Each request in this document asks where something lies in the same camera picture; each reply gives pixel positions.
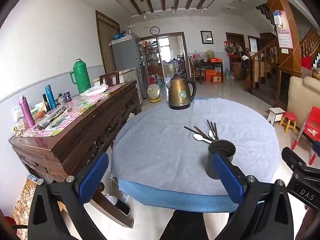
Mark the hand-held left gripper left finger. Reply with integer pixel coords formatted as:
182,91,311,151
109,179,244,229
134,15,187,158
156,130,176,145
27,152,109,240

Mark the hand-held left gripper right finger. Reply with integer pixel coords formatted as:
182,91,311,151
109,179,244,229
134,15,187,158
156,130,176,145
212,152,295,240

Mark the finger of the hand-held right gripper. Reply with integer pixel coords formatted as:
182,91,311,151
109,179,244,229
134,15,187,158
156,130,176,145
281,147,320,178

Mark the dark metal cup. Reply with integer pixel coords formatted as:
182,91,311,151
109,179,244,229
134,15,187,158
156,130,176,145
207,140,236,180

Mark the person's right forearm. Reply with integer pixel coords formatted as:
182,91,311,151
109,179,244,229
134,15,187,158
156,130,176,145
296,207,320,240

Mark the carved wooden sideboard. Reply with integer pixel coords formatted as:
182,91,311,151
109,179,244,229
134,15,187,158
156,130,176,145
9,80,142,228

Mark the red plastic chair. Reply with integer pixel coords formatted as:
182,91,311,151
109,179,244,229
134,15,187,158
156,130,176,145
291,106,320,165

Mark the yellow stool red seat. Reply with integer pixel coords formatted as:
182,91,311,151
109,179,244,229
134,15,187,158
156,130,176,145
279,112,297,134

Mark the small white stool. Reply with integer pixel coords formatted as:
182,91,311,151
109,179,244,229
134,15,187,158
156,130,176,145
266,107,286,125

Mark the person's leg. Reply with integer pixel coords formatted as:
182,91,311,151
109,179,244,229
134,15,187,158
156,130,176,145
159,209,209,240

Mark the beige sofa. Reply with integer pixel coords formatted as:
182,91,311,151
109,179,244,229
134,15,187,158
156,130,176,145
287,76,320,130

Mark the round table with blue cloth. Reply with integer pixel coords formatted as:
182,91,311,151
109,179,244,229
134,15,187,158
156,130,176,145
110,97,280,213

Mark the pink checkered cover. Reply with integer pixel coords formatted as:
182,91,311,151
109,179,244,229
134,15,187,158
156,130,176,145
15,84,125,138

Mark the white plastic bag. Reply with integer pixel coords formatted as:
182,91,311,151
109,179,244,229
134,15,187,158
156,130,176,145
84,85,109,97

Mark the wooden staircase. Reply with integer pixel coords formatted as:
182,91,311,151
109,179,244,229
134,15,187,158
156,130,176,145
244,29,320,105

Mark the teal bottle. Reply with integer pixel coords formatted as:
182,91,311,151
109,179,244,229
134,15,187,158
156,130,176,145
45,85,57,110

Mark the purple bottle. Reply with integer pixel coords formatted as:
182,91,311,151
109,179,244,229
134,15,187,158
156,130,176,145
19,96,36,128

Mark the bronze electric kettle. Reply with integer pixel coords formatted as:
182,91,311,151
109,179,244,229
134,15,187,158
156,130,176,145
168,74,197,110

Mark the dark wooden chair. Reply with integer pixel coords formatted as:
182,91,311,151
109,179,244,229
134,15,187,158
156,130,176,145
99,71,119,87

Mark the green thermos jug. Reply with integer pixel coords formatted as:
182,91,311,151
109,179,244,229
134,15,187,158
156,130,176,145
70,59,92,94

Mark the wooden pillar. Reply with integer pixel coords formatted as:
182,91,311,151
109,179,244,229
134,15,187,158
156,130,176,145
257,0,303,73

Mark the white chest freezer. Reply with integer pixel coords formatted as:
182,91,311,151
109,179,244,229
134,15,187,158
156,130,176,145
93,67,138,85

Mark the dark dining table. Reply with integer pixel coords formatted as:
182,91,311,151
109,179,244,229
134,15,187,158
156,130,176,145
194,61,224,84

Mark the slatted wooden chair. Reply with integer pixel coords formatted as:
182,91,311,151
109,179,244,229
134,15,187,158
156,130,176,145
189,56,200,80

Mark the grey refrigerator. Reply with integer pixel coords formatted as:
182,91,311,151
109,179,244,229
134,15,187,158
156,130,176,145
112,34,148,100

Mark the brown wooden door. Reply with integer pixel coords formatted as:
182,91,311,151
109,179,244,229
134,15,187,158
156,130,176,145
95,10,120,74

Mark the wall calendar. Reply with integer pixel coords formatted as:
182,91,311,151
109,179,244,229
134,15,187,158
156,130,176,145
277,29,293,49

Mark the framed wall picture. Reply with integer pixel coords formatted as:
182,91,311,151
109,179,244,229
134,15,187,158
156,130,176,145
200,31,214,44

